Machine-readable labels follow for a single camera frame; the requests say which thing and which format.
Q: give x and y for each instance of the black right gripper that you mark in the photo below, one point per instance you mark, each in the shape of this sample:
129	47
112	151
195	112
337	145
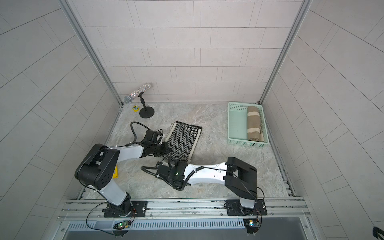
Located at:
178	163

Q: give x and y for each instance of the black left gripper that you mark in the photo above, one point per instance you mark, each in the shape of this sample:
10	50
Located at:
165	146

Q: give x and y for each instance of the black white houndstooth scarf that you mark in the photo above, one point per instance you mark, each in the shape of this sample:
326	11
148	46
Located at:
182	141

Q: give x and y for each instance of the mint green plastic basket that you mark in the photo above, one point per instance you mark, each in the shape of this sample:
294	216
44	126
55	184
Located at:
237	125

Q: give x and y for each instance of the brown beige plaid scarf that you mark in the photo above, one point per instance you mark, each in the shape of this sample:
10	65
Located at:
254	128

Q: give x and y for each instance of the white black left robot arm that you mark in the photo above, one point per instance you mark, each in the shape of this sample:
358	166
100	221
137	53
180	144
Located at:
97	169

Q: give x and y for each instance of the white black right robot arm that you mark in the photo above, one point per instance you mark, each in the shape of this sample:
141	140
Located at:
235	174

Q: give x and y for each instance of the black round microphone stand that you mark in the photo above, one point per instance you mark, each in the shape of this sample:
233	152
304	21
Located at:
146	112

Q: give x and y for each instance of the small yellow toy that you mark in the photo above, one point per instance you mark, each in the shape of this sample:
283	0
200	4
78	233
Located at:
136	108

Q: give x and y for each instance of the yellow plastic triangle stand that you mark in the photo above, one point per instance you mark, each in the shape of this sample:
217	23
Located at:
115	174

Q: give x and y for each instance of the glittery silver microphone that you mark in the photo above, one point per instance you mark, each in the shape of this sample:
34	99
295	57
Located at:
130	97

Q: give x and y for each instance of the left green circuit board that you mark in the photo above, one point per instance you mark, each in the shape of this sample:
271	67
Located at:
122	225

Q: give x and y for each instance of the green circuit board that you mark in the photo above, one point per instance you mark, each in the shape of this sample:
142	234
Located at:
252	225
122	225

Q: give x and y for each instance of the right green circuit board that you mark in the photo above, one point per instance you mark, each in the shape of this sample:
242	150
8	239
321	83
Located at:
252	225

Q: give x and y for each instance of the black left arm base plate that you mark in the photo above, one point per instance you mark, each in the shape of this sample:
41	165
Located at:
126	210

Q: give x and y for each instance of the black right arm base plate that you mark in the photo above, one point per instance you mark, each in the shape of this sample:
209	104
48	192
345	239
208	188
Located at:
245	207

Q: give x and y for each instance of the aluminium mounting rail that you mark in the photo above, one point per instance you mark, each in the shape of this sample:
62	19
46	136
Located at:
158	209

